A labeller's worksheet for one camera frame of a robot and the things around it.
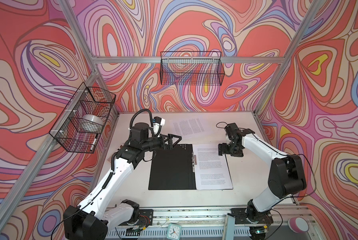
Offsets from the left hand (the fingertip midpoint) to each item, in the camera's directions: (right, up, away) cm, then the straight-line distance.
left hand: (176, 137), depth 71 cm
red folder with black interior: (-2, -21, +18) cm, 28 cm away
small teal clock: (-1, -43, -3) cm, 44 cm away
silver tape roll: (-40, +8, -2) cm, 41 cm away
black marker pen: (-40, -2, 0) cm, 40 cm away
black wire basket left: (-47, +5, +1) cm, 48 cm away
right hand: (+31, -12, +17) cm, 37 cm away
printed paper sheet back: (+21, -22, +18) cm, 35 cm away
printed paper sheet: (+8, +4, +40) cm, 41 cm away
